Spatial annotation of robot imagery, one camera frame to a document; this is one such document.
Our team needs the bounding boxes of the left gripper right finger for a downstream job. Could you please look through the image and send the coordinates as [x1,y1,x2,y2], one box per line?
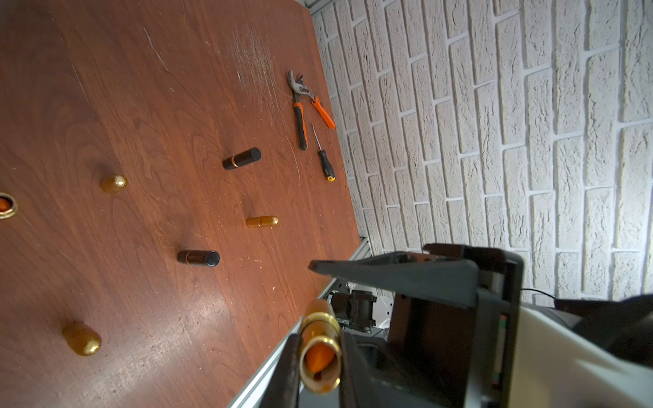
[339,333,380,407]

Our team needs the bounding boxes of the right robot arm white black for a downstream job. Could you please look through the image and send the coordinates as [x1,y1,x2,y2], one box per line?
[299,243,652,407]

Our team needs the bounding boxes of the black orange screwdriver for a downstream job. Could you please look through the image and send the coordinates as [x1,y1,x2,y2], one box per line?
[311,125,336,182]

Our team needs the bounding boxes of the black lipstick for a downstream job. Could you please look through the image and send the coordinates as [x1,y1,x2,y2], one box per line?
[222,147,262,170]
[177,250,220,267]

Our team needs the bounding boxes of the gold lipstick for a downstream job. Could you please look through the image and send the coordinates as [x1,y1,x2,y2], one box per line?
[0,192,19,219]
[246,215,279,228]
[62,322,102,356]
[299,299,342,394]

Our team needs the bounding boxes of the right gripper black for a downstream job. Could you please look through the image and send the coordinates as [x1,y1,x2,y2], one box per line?
[309,243,524,407]

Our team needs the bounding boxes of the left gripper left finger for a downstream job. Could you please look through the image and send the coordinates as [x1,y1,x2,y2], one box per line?
[259,334,301,408]

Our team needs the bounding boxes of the orange handled pliers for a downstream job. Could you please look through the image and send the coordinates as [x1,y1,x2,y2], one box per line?
[286,70,338,152]

